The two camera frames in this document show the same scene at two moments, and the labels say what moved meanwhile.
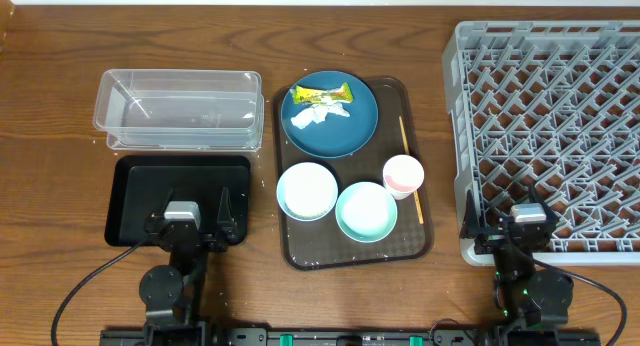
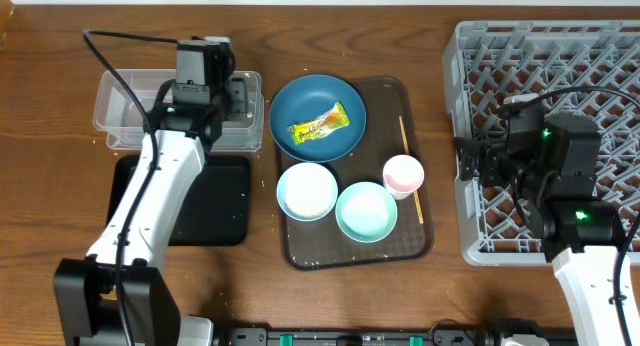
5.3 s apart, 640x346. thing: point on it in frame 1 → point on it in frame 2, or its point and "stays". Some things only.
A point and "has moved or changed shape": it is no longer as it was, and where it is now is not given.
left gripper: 224,233 → 238,98
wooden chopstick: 415,192 stays
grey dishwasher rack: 553,107 stays
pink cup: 402,175 stays
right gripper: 489,239 → 492,149
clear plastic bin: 173,110 stays
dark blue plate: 329,114 has moved or changed shape
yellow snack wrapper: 310,95 → 333,117
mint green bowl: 366,212 stays
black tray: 138,185 stays
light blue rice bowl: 307,191 stays
